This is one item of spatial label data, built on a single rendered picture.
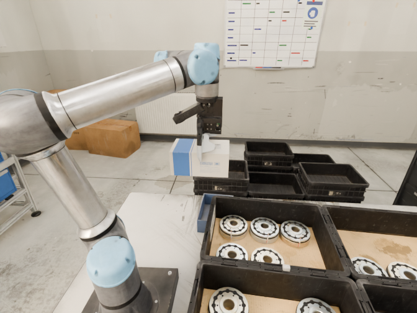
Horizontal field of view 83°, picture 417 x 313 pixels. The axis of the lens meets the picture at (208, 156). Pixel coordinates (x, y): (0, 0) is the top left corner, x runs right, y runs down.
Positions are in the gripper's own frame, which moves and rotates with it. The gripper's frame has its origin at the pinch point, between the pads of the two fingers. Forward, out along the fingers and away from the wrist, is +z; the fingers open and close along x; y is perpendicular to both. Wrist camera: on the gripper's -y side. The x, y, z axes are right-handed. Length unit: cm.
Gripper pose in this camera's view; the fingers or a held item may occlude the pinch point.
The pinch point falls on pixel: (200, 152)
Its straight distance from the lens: 84.3
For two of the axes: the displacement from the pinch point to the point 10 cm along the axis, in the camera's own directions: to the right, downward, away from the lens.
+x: 0.8, -4.5, 8.9
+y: 10.0, 0.4, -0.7
